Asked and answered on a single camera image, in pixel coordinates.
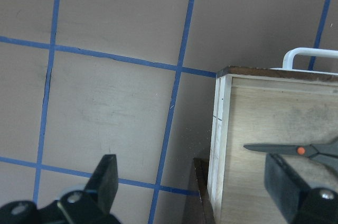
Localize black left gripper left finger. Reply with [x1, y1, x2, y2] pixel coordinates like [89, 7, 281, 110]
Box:
[57, 154, 118, 223]

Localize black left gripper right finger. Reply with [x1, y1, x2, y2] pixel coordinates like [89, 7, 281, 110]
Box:
[264, 154, 337, 223]

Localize orange handled scissors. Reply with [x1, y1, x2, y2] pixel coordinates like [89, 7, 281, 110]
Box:
[243, 137, 337, 173]

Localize light wooden drawer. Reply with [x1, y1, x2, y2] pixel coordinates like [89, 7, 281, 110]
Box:
[207, 66, 337, 223]

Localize dark brown wooden cabinet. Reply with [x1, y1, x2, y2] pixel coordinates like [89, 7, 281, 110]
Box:
[182, 158, 215, 224]

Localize white drawer handle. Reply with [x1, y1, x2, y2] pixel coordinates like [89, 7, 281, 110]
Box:
[272, 48, 337, 76]

